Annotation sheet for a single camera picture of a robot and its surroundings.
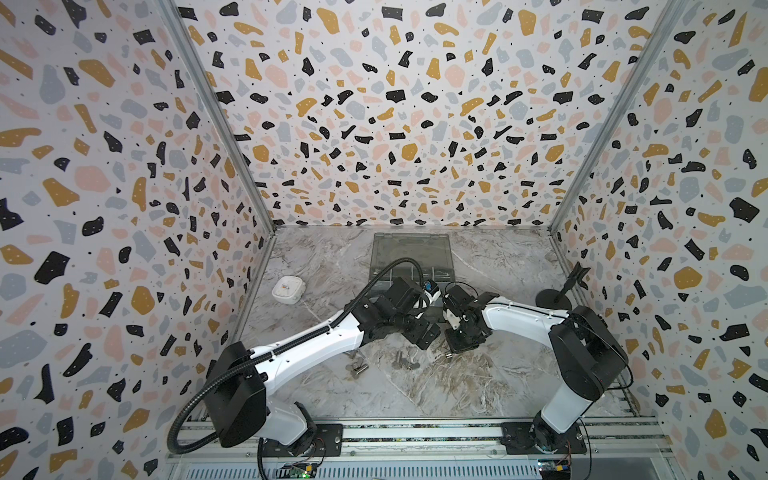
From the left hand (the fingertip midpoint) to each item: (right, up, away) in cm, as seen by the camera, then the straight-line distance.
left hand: (428, 318), depth 77 cm
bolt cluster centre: (-7, -15, +9) cm, 19 cm away
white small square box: (-44, +5, +22) cm, 49 cm away
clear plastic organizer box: (+5, +18, +40) cm, 44 cm away
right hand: (+7, -10, +12) cm, 17 cm away
